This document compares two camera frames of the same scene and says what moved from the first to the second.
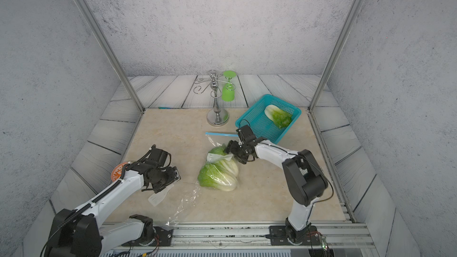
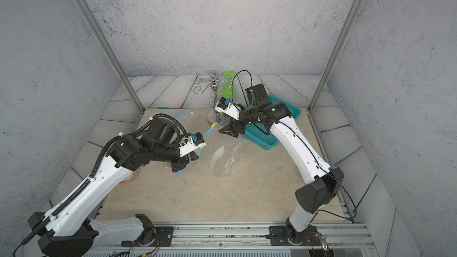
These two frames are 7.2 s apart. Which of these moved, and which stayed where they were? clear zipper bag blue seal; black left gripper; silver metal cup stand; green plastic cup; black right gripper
Moved: black right gripper; clear zipper bag blue seal; black left gripper
Stayed: green plastic cup; silver metal cup stand
